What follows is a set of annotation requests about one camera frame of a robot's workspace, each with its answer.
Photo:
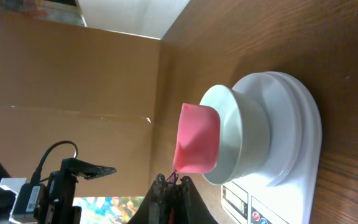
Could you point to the brown cardboard panel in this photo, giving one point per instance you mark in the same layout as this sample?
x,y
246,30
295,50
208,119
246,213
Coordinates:
x,y
64,87

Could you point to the colourful printed sheet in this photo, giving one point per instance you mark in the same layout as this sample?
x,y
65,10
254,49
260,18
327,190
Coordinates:
x,y
107,210

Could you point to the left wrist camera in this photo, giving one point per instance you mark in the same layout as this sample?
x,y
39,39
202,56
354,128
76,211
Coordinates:
x,y
26,205

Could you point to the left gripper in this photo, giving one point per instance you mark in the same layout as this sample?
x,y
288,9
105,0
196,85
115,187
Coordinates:
x,y
57,205

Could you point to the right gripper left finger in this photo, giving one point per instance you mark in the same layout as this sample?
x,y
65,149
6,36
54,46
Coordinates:
x,y
155,207

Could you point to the white digital kitchen scale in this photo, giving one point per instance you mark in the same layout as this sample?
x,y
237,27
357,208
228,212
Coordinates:
x,y
282,190

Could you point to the pink measuring scoop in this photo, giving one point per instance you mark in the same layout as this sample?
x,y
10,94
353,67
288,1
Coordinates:
x,y
197,142

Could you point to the white round bowl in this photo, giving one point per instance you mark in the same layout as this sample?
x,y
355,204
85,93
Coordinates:
x,y
244,140

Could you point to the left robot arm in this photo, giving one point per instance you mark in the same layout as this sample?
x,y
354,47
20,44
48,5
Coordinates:
x,y
7,197

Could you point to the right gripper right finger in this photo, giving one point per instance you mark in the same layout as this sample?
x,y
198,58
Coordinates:
x,y
189,207

